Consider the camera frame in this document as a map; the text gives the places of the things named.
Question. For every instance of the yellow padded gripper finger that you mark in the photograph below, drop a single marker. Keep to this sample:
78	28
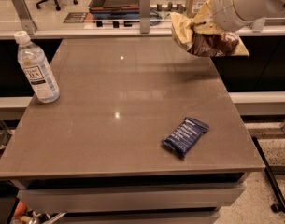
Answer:
204	13

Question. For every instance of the right metal glass bracket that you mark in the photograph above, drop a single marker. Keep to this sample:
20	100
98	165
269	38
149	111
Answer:
258	25

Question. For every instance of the middle metal glass bracket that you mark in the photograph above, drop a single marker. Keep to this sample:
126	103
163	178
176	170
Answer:
144	13

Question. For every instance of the blue snack bar wrapper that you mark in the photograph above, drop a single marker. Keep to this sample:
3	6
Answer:
185	136

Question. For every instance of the left metal glass bracket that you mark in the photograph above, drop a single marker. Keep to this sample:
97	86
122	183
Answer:
27	22

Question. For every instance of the black floor stand bar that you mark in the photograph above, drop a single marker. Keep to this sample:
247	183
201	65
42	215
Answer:
270	172

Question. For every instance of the clear tea plastic bottle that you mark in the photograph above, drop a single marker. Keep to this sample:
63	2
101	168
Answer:
36	68

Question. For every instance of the brown sea salt chip bag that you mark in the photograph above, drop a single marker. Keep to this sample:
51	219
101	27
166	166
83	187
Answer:
205	38

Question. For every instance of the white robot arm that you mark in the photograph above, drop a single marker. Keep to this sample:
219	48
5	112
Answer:
232	15

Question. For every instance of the grey cabinet drawer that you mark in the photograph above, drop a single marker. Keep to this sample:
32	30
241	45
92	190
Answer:
135	198

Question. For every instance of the metal glass bracket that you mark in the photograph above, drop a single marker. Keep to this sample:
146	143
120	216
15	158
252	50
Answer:
27	22
144	13
258	25

